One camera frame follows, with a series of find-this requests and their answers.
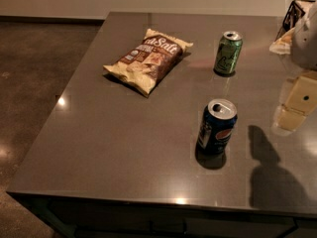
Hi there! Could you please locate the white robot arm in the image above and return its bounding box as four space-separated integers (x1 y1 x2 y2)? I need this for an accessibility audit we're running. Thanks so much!
269 0 317 135

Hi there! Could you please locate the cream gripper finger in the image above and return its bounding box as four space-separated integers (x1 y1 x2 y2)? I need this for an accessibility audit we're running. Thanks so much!
276 74 317 132

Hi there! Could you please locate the blue pepsi can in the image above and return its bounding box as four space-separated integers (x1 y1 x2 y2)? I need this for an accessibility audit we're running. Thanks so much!
197 99 238 156

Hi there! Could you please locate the brown chip bag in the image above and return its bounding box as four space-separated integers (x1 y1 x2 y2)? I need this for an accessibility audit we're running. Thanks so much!
104 29 193 97

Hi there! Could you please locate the yellow snack bag in basket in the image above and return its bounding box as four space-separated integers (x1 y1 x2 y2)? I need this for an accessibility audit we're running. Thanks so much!
269 28 294 55

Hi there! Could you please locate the green soda can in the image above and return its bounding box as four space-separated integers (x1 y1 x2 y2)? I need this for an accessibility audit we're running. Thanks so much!
214 31 243 76

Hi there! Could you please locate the black wire basket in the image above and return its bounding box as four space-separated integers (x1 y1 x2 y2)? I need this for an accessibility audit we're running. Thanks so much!
276 0 317 39

